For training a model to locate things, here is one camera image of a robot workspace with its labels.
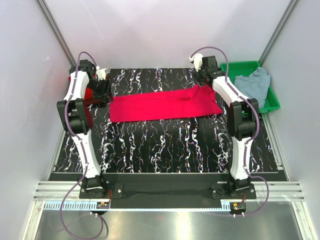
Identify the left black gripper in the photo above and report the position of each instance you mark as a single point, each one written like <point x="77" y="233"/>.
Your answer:
<point x="102" y="94"/>

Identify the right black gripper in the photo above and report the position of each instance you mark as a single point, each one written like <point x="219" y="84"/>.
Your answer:
<point x="202" y="83"/>

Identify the magenta t shirt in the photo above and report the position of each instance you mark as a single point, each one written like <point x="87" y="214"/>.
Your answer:
<point x="197" y="101"/>

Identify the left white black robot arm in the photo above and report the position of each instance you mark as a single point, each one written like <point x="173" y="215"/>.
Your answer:
<point x="77" y="120"/>

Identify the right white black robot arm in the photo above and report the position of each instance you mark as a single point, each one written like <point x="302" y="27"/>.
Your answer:
<point x="242" y="123"/>

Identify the folded dark red t shirt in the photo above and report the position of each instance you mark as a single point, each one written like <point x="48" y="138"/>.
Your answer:
<point x="95" y="101"/>

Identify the green plastic bin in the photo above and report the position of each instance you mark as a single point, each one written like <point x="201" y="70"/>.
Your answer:
<point x="245" y="69"/>

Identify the grey blue t shirt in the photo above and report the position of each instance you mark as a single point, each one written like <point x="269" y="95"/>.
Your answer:
<point x="254" y="86"/>

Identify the left orange connector box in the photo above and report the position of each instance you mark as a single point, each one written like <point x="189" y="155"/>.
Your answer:
<point x="103" y="205"/>

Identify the orange connector box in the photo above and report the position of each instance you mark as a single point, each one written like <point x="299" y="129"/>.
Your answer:
<point x="238" y="206"/>
<point x="103" y="205"/>

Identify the right orange connector box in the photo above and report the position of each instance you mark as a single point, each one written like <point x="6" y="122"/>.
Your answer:
<point x="238" y="206"/>

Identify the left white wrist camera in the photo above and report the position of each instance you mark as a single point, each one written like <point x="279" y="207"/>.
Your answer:
<point x="101" y="73"/>

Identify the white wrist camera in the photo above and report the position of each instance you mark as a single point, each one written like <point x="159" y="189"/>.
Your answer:
<point x="101" y="73"/>
<point x="197" y="61"/>

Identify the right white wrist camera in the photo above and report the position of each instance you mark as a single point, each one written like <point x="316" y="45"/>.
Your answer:
<point x="197" y="61"/>

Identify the left aluminium corner post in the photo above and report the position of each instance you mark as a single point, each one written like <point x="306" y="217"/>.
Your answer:
<point x="48" y="16"/>

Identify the aluminium corner post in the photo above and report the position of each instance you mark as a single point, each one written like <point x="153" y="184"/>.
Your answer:
<point x="289" y="10"/>
<point x="48" y="16"/>

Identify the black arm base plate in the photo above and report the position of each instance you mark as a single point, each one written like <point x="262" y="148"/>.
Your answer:
<point x="97" y="186"/>

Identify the right aluminium corner post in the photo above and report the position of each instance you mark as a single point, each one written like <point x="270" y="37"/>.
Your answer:
<point x="289" y="10"/>

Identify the aluminium front rail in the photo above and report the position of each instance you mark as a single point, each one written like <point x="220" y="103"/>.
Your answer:
<point x="274" y="190"/>

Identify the white slotted cable duct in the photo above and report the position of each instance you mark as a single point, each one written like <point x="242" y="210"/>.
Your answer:
<point x="117" y="205"/>

